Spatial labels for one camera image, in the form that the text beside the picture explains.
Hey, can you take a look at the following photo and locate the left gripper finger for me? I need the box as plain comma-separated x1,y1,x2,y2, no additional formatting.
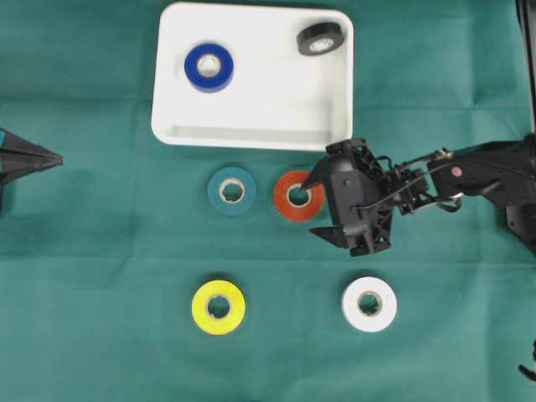
1,128,63,162
1,158,63,203

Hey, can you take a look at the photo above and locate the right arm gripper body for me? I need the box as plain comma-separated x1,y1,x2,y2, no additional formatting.
325,139,394,256

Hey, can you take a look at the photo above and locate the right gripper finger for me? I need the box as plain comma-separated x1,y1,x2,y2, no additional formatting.
301,157,332,188
309,226,349,249

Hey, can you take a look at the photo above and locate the red tape roll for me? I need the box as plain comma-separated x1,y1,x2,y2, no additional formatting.
273,170,326,222

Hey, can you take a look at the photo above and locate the white tape roll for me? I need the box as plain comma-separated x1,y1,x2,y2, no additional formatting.
341,276,398,332

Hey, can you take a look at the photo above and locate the black tape roll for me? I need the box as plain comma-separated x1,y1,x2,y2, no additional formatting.
296,22,344,56

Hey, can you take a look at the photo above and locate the blue tape roll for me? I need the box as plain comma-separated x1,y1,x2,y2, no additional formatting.
184,43,234,93

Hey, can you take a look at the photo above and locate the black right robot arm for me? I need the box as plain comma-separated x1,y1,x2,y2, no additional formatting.
301,132,535,256

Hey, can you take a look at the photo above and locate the green tape roll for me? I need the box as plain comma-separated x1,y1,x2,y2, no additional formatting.
207,167,257,216

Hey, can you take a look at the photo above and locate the white plastic tray case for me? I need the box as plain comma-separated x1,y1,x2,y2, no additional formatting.
151,2,354,151

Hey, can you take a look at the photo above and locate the yellow tape roll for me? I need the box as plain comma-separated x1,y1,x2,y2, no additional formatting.
191,280,246,336

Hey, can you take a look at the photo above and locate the green table cloth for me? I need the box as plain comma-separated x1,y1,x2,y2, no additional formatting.
1,1,535,401

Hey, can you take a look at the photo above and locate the black camera cable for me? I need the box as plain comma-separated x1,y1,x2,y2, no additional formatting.
351,165,464,213

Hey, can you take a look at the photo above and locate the black cable bottom right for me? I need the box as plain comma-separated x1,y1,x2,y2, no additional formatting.
518,337,536,384

